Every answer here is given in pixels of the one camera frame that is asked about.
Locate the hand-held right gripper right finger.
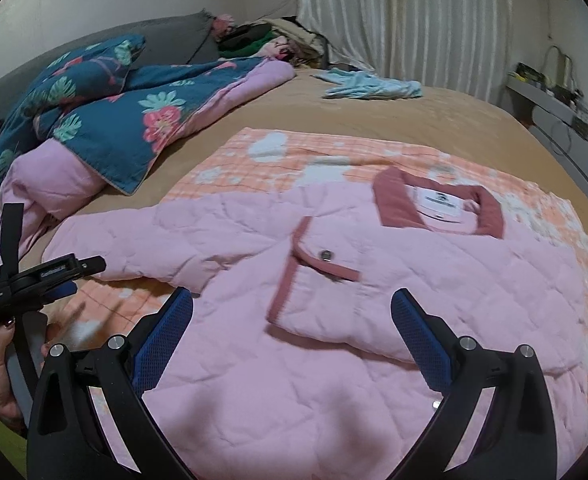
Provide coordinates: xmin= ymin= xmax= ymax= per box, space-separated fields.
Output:
xmin=390 ymin=287 xmax=560 ymax=480

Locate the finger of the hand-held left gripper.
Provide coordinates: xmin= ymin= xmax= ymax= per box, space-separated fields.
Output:
xmin=41 ymin=255 xmax=107 ymax=282
xmin=42 ymin=281 xmax=78 ymax=307

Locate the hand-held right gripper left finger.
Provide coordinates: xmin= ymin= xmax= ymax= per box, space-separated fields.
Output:
xmin=26 ymin=287 xmax=195 ymax=480

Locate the pink quilted jacket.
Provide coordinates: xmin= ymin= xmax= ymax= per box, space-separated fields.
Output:
xmin=41 ymin=166 xmax=588 ymax=480

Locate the pile of mixed clothes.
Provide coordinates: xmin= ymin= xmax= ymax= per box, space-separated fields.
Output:
xmin=211 ymin=12 xmax=332 ymax=69

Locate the teal floral quilt pink lining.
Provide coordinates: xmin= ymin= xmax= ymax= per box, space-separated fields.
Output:
xmin=0 ymin=56 xmax=297 ymax=281

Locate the teal floral pillow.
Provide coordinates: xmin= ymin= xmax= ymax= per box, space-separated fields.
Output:
xmin=0 ymin=35 xmax=147 ymax=126

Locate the orange white checked blanket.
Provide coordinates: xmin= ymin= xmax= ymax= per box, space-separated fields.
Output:
xmin=41 ymin=127 xmax=588 ymax=461

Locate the grey headboard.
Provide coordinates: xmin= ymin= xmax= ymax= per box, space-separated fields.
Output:
xmin=0 ymin=12 xmax=219 ymax=126

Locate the grey dressing table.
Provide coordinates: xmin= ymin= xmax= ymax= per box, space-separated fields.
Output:
xmin=506 ymin=77 xmax=588 ymax=211

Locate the light blue garment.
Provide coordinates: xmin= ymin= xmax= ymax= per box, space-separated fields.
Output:
xmin=314 ymin=69 xmax=423 ymax=100

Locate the clutter of small table items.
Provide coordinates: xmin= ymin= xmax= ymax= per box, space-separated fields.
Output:
xmin=511 ymin=45 xmax=588 ymax=161

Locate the white striped curtain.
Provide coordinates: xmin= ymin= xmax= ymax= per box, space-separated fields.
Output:
xmin=294 ymin=0 xmax=515 ymax=106

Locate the black cable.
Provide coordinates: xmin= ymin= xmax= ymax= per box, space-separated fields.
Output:
xmin=549 ymin=110 xmax=576 ymax=157

